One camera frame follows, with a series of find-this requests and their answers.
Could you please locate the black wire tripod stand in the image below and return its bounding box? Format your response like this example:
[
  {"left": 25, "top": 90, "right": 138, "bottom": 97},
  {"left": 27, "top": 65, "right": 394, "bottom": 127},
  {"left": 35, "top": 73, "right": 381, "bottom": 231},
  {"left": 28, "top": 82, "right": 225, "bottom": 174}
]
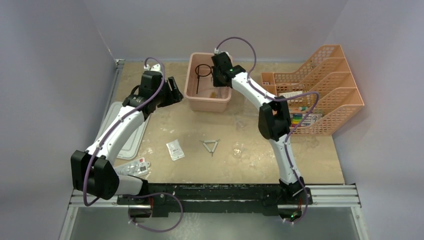
[{"left": 195, "top": 63, "right": 212, "bottom": 94}]

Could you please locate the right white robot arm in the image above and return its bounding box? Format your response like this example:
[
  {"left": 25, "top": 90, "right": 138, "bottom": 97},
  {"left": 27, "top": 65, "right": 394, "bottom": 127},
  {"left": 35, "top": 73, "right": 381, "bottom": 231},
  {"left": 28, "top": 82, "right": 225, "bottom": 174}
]
[{"left": 211, "top": 52, "right": 307, "bottom": 204}]

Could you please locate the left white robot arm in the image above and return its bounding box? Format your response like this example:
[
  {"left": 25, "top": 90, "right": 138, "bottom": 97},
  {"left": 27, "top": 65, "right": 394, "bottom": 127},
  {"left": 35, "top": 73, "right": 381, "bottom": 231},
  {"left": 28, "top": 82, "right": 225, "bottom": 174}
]
[{"left": 70, "top": 70, "right": 183, "bottom": 205}]

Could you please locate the pink plastic bin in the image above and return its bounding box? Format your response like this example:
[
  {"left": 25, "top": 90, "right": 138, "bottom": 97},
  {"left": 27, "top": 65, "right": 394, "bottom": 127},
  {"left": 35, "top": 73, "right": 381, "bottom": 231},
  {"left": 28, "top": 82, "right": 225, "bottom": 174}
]
[{"left": 184, "top": 52, "right": 232, "bottom": 113}]

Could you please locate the small clear glass funnel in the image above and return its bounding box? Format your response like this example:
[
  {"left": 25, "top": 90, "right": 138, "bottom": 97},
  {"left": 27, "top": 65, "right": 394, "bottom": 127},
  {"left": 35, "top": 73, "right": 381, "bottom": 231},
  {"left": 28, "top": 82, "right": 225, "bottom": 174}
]
[{"left": 233, "top": 114, "right": 247, "bottom": 130}]

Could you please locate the white clay triangle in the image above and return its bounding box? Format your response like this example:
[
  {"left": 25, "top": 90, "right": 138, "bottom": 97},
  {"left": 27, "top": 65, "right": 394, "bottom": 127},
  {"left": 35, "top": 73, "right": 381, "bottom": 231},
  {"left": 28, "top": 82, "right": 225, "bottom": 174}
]
[{"left": 200, "top": 139, "right": 220, "bottom": 157}]

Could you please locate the small white packet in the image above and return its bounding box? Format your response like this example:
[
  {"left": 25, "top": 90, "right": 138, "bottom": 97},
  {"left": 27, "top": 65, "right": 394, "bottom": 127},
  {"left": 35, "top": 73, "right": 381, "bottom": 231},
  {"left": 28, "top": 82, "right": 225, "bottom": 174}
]
[{"left": 166, "top": 139, "right": 185, "bottom": 161}]

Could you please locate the white box in organizer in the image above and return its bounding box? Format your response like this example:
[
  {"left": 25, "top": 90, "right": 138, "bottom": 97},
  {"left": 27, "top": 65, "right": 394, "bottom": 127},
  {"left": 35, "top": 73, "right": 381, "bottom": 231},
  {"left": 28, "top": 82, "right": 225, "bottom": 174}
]
[{"left": 278, "top": 91, "right": 303, "bottom": 99}]

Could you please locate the white plastic bin lid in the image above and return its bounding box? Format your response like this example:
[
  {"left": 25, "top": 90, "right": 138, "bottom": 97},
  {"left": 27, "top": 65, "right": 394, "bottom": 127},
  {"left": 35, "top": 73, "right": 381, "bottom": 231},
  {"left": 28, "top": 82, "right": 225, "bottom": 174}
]
[{"left": 95, "top": 101, "right": 150, "bottom": 160}]

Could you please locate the clear glass beaker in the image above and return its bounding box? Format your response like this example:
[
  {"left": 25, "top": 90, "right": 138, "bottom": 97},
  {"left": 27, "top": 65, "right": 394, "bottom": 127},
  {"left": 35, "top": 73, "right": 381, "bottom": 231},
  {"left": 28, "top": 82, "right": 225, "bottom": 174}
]
[{"left": 232, "top": 142, "right": 245, "bottom": 159}]

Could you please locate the blister pack with label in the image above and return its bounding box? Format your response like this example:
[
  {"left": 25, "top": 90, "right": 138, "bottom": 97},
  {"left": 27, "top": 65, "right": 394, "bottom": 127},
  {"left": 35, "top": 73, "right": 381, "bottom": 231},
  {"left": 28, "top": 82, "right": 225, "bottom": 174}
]
[{"left": 114, "top": 157, "right": 151, "bottom": 177}]

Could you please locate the coloured marker pack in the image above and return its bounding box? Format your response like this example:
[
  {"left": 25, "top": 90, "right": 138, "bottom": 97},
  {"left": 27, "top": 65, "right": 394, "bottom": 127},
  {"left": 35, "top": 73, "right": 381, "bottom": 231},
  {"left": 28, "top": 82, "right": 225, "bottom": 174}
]
[{"left": 290, "top": 113, "right": 323, "bottom": 127}]

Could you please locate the orange mesh file organizer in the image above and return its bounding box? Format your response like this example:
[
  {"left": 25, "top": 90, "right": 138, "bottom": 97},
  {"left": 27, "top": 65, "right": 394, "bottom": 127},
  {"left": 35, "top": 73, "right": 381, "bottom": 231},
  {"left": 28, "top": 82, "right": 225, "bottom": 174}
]
[{"left": 261, "top": 44, "right": 364, "bottom": 136}]

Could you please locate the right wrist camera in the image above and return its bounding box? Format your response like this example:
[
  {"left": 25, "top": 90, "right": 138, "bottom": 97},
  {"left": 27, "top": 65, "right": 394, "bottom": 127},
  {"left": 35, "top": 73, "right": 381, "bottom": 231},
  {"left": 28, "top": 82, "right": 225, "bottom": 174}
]
[{"left": 213, "top": 48, "right": 231, "bottom": 58}]

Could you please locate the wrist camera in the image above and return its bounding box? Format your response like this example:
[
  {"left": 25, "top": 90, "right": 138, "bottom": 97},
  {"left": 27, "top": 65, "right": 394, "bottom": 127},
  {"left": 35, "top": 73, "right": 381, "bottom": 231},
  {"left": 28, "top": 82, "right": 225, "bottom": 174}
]
[
  {"left": 213, "top": 48, "right": 231, "bottom": 58},
  {"left": 143, "top": 63, "right": 164, "bottom": 75}
]

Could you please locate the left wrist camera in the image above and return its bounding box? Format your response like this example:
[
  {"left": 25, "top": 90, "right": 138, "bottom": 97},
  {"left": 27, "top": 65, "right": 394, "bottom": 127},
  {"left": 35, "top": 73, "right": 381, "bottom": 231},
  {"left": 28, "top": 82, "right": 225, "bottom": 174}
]
[{"left": 143, "top": 63, "right": 164, "bottom": 75}]

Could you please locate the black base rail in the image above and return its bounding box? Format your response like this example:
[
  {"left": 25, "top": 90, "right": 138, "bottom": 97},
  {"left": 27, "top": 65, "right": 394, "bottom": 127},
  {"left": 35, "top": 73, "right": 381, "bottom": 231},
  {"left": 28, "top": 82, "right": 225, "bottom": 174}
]
[{"left": 117, "top": 183, "right": 313, "bottom": 220}]

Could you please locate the aluminium frame rail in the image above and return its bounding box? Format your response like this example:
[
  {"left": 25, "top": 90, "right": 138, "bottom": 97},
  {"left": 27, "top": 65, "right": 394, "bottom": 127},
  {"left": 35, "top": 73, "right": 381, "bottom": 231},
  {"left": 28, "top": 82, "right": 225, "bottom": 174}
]
[{"left": 68, "top": 185, "right": 362, "bottom": 209}]

